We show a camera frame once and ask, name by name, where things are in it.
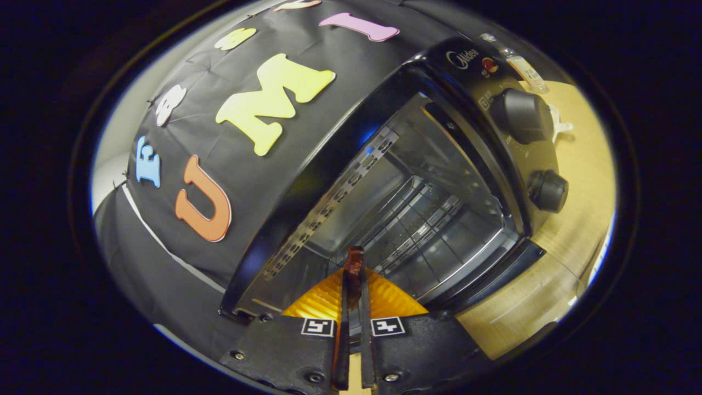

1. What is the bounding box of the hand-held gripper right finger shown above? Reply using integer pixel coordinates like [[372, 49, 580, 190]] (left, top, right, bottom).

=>
[[359, 268, 491, 393]]

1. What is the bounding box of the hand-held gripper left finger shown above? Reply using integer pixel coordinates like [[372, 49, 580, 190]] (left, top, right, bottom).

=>
[[219, 268, 352, 395]]

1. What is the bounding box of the reddish brown meat piece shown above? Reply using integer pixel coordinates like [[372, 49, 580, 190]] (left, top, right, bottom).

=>
[[343, 246, 365, 308]]

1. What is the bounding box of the black toaster oven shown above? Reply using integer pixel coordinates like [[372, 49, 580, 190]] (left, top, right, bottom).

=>
[[219, 36, 582, 330]]

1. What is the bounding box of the white divided dish with grains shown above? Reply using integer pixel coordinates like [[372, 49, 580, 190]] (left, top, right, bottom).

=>
[[550, 104, 574, 142]]

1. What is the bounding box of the clear glass bottle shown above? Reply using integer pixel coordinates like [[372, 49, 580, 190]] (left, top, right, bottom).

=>
[[480, 33, 549, 94]]

